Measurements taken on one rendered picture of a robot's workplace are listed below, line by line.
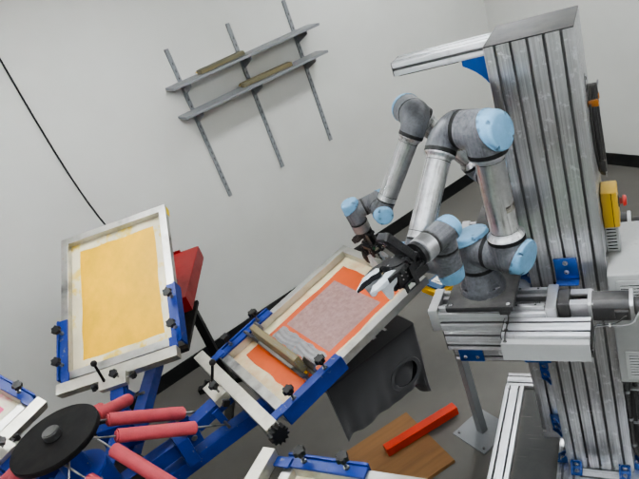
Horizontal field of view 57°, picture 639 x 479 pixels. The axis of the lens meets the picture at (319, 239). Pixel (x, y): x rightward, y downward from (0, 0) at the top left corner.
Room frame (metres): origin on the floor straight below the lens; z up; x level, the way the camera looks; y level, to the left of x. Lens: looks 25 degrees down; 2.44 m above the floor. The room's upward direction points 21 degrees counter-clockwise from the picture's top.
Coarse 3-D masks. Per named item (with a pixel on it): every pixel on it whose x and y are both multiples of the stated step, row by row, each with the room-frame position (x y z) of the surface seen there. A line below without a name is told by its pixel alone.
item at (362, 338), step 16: (336, 256) 2.48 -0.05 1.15; (352, 256) 2.42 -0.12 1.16; (320, 272) 2.43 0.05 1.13; (304, 288) 2.39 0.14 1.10; (416, 288) 1.99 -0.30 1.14; (288, 304) 2.34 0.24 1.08; (400, 304) 1.95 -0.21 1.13; (272, 320) 2.30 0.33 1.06; (384, 320) 1.91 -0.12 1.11; (368, 336) 1.87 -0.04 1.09; (240, 352) 2.21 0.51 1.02; (352, 352) 1.83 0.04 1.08; (240, 368) 2.06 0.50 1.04; (256, 384) 1.92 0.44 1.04; (272, 400) 1.79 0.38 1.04
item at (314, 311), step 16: (352, 272) 2.35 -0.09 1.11; (320, 288) 2.36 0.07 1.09; (336, 288) 2.30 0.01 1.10; (352, 288) 2.24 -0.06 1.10; (304, 304) 2.30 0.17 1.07; (320, 304) 2.24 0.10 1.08; (336, 304) 2.19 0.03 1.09; (288, 320) 2.25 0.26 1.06; (304, 320) 2.19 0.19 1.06; (320, 320) 2.14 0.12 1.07; (272, 336) 2.20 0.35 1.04; (304, 336) 2.09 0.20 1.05; (256, 352) 2.16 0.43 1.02; (272, 368) 2.01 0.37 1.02
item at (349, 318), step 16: (352, 304) 2.13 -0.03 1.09; (368, 304) 2.08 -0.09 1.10; (384, 304) 2.03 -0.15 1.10; (336, 320) 2.09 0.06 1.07; (352, 320) 2.03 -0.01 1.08; (368, 320) 1.98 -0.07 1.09; (320, 336) 2.04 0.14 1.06; (336, 336) 1.99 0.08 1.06; (352, 336) 1.94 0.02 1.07; (336, 352) 1.91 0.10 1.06; (288, 368) 1.96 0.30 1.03; (288, 384) 1.87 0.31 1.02
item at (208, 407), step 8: (208, 400) 1.90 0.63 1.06; (232, 400) 1.88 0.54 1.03; (200, 408) 1.88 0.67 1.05; (208, 408) 1.86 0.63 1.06; (216, 408) 1.85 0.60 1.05; (224, 408) 1.87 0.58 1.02; (192, 416) 1.86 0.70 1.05; (200, 416) 1.84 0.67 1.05; (208, 416) 1.84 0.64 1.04; (200, 424) 1.82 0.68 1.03; (208, 424) 1.83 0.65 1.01
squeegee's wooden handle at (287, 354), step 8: (256, 328) 2.16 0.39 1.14; (256, 336) 2.17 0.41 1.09; (264, 336) 2.07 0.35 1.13; (264, 344) 2.12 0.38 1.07; (272, 344) 2.00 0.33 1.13; (280, 344) 1.98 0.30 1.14; (280, 352) 1.95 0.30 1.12; (288, 352) 1.91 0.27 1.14; (288, 360) 1.91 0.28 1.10; (296, 360) 1.85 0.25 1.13; (304, 368) 1.86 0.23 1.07
